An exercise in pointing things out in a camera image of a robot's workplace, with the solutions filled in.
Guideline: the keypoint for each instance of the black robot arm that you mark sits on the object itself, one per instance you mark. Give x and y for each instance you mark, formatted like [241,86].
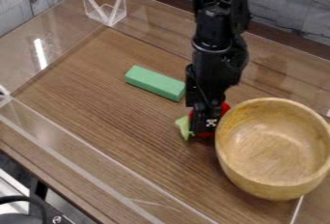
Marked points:
[221,20]

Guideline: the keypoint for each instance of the green rectangular foam block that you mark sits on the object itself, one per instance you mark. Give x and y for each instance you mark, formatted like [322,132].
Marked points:
[155,83]

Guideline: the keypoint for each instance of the light wooden bowl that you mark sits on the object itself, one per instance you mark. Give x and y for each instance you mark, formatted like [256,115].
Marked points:
[272,148]

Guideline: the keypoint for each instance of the red plush strawberry fruit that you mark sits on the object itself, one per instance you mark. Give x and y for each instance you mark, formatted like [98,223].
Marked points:
[200,122]

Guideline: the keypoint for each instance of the clear acrylic corner bracket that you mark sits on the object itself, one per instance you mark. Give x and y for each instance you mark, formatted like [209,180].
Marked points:
[107,14]

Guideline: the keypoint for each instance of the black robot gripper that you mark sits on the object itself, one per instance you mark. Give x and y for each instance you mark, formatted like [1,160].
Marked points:
[209,75]

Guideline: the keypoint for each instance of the clear acrylic enclosure wall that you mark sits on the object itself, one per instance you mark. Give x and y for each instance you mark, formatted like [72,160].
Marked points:
[98,139]

